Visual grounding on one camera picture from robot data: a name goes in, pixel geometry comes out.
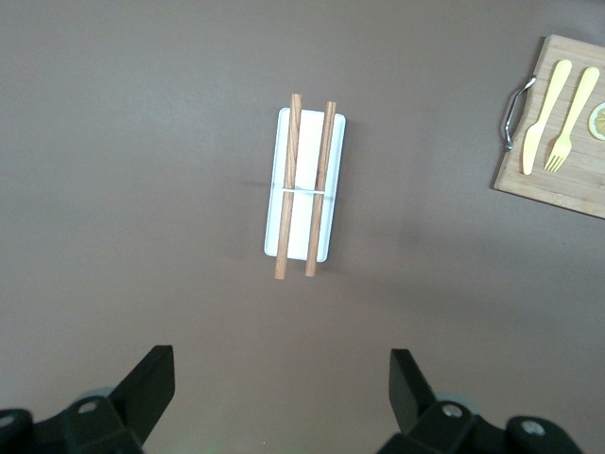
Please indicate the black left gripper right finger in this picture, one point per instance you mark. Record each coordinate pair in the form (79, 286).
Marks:
(409, 392)

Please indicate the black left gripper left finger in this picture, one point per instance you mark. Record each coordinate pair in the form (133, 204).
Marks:
(137, 392)

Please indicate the white rectangular rack tray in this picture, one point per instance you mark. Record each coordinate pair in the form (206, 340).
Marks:
(302, 222)

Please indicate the yellow knife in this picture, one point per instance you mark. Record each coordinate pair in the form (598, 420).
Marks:
(530, 151)

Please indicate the yellow fork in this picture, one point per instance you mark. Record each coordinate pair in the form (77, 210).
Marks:
(558, 151)

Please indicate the lemon slice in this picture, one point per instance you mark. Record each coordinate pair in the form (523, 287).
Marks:
(598, 120)

